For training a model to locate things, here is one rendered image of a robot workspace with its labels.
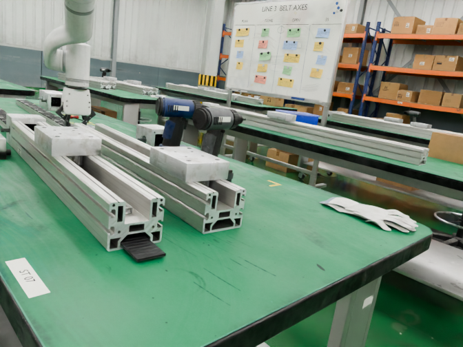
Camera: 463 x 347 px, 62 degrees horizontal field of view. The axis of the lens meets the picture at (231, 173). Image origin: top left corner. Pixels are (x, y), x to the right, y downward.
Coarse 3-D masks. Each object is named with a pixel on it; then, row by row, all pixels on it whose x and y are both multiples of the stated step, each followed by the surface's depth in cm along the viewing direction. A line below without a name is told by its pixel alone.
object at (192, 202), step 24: (120, 144) 107; (144, 144) 111; (120, 168) 104; (144, 168) 95; (168, 192) 84; (192, 192) 77; (216, 192) 74; (240, 192) 78; (192, 216) 77; (216, 216) 76; (240, 216) 80
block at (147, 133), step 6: (138, 126) 140; (144, 126) 138; (150, 126) 140; (156, 126) 142; (162, 126) 144; (138, 132) 140; (144, 132) 138; (150, 132) 135; (156, 132) 136; (162, 132) 138; (138, 138) 136; (144, 138) 138; (150, 138) 135; (156, 138) 139; (162, 138) 141; (150, 144) 136; (156, 144) 140
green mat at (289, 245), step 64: (0, 128) 149; (128, 128) 189; (0, 192) 83; (256, 192) 108; (320, 192) 118; (0, 256) 57; (64, 256) 60; (128, 256) 62; (192, 256) 65; (256, 256) 68; (320, 256) 72; (384, 256) 76; (64, 320) 45; (128, 320) 47; (192, 320) 48; (256, 320) 50
